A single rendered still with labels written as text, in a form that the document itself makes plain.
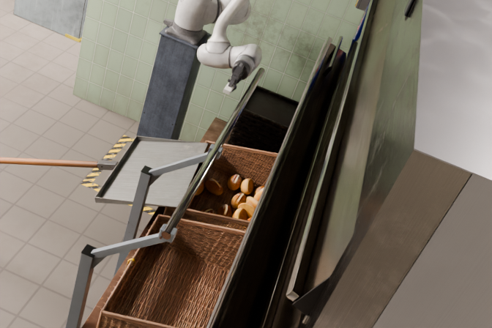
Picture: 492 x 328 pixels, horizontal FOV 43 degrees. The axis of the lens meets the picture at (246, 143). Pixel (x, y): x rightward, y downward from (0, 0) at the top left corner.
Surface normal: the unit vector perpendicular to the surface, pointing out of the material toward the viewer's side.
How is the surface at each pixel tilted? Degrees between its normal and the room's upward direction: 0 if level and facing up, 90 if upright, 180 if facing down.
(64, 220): 0
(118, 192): 21
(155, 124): 90
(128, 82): 90
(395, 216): 90
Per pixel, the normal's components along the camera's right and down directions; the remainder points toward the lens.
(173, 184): -0.04, -0.88
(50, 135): 0.29, -0.78
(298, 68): -0.25, 0.50
